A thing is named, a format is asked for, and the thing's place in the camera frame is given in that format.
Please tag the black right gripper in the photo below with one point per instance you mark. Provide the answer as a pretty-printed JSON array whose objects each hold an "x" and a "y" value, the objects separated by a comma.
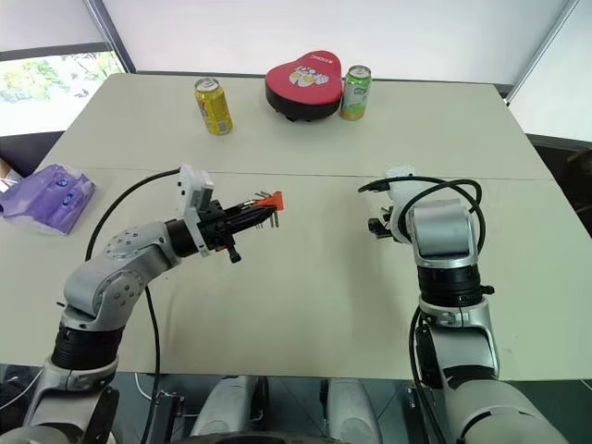
[{"x": 386, "y": 229}]

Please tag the red heart-shaped box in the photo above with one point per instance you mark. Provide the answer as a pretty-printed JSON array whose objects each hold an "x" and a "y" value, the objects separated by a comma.
[{"x": 303, "y": 81}]

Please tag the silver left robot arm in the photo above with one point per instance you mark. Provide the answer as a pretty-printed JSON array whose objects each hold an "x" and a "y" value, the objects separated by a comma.
[{"x": 139, "y": 250}]

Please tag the green drink can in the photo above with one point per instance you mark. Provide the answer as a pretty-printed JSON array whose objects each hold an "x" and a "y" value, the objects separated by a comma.
[{"x": 356, "y": 94}]

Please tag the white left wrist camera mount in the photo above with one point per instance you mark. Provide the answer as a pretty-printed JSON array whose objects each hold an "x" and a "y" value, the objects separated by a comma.
[{"x": 189, "y": 194}]

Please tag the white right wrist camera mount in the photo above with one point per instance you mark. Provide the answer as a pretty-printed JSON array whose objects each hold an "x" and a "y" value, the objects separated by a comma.
[{"x": 400, "y": 194}]

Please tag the purple tissue pack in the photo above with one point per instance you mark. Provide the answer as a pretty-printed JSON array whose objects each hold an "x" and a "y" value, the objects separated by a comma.
[{"x": 46, "y": 199}]

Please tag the silver hex key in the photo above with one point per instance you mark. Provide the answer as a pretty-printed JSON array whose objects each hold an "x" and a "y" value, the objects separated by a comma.
[
  {"x": 276, "y": 222},
  {"x": 260, "y": 194}
]

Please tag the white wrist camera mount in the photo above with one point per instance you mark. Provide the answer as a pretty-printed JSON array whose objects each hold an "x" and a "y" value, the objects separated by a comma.
[
  {"x": 400, "y": 194},
  {"x": 189, "y": 194}
]

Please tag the silver rounded robot leg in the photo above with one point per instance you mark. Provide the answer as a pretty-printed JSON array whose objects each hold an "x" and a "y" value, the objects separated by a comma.
[
  {"x": 352, "y": 409},
  {"x": 224, "y": 407}
]

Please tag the yellow drink can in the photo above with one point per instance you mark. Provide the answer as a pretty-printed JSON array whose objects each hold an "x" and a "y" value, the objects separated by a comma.
[{"x": 215, "y": 108}]

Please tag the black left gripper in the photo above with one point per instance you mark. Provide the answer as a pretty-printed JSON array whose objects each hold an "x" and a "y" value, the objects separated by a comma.
[{"x": 215, "y": 227}]

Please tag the red hex key holder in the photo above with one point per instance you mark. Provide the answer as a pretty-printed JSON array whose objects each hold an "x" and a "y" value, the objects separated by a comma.
[{"x": 274, "y": 201}]

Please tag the window with greenery view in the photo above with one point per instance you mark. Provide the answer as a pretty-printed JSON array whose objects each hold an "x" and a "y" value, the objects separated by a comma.
[{"x": 51, "y": 88}]

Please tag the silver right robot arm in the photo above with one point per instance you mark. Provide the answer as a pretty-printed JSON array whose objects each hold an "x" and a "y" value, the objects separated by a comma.
[{"x": 444, "y": 231}]

